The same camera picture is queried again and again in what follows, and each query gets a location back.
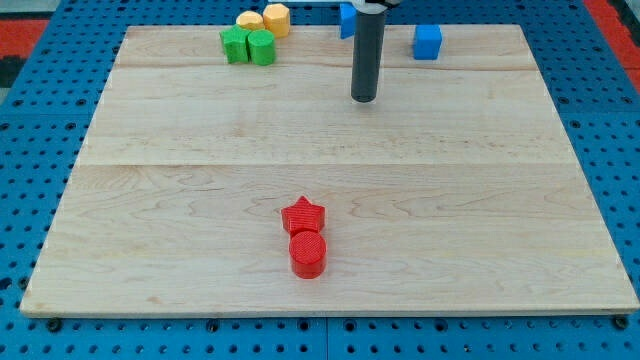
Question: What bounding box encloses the red star block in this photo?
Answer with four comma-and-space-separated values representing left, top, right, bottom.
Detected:
281, 196, 326, 236

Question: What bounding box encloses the red circle block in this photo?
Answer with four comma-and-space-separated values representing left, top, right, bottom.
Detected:
289, 231, 327, 279

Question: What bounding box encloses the green circle block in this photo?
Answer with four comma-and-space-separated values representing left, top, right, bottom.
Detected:
247, 29, 276, 66

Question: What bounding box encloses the green star block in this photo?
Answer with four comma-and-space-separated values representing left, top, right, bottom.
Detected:
219, 25, 251, 64

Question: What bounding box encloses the light wooden board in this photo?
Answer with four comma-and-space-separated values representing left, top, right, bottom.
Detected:
20, 25, 639, 319

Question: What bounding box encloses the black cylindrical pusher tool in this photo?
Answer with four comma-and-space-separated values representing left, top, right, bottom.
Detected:
351, 10, 386, 103

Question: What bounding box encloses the yellow hexagon block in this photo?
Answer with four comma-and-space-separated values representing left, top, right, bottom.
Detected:
263, 3, 291, 38

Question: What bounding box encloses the blue block behind tool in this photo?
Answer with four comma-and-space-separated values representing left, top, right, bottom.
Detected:
339, 3, 356, 39

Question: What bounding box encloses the yellow half-round block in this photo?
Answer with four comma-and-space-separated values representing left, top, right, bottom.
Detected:
236, 11, 265, 31

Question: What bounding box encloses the blue cube block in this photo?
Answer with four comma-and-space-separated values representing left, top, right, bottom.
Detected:
413, 24, 443, 60

